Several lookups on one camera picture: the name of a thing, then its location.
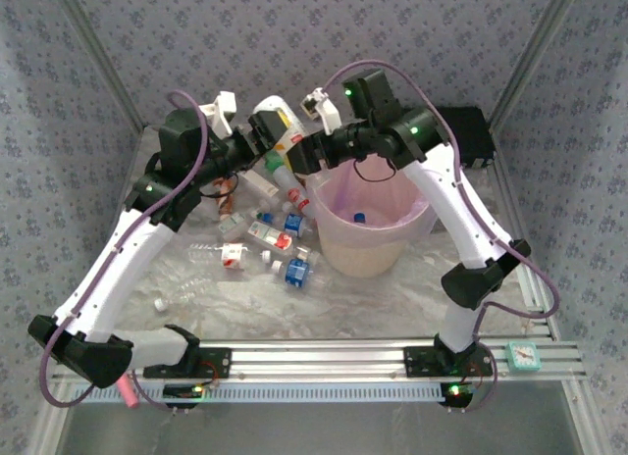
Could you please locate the large white bottle yellow label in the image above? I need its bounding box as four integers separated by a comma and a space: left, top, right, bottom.
254, 95, 316, 152

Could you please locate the green plastic bottle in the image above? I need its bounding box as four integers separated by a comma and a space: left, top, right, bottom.
263, 149, 288, 177

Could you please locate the frosted rectangular bottle text label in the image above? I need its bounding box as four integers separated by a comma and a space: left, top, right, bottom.
238, 169, 281, 200

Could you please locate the blue label clear bottle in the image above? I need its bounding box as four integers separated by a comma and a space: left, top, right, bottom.
282, 212, 316, 239

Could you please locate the brown label plastic bottle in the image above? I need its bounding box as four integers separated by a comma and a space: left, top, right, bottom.
214, 174, 242, 222

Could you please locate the red green label bottle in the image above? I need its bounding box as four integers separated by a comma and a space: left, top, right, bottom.
246, 219, 296, 253

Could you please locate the small clear bottle white cap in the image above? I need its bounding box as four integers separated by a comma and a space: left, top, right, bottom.
258, 246, 320, 269

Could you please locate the blue label bottle white cap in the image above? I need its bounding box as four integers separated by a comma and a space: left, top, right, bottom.
269, 256, 316, 290

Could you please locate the beige plastic bin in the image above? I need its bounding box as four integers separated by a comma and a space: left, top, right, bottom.
306, 158, 439, 279

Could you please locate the clear bottle red white label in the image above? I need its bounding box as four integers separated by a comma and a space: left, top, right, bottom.
187, 241, 247, 273

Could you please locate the clear unlabelled bottle white cap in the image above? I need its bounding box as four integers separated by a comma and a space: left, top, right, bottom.
153, 271, 217, 314

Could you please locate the black box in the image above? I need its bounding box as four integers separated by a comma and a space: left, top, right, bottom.
434, 105, 497, 171

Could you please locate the teal square clock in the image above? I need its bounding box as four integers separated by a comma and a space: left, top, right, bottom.
504, 340, 543, 372

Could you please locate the small controller board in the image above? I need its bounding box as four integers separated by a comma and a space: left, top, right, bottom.
163, 383, 205, 402
440, 381, 475, 407

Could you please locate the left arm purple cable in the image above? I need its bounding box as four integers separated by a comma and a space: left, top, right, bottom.
38, 89, 210, 412

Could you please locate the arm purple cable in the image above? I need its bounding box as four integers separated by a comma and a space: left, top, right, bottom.
323, 58, 561, 413
38, 89, 210, 412

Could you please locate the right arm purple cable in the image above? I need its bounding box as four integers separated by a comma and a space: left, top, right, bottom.
323, 58, 561, 413

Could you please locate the aluminium corner post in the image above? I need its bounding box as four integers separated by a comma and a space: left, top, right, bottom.
48, 0, 148, 130
490, 0, 588, 130

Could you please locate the aluminium mounting rail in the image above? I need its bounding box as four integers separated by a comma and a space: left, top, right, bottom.
51, 337, 588, 383

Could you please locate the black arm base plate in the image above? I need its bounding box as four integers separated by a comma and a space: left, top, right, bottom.
142, 346, 233, 379
403, 345, 495, 378

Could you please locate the white slotted cable duct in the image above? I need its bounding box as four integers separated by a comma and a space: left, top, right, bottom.
73, 381, 452, 405

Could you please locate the aluminium frame leg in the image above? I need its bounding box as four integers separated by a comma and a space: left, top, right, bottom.
561, 379, 612, 455
26, 383, 75, 455

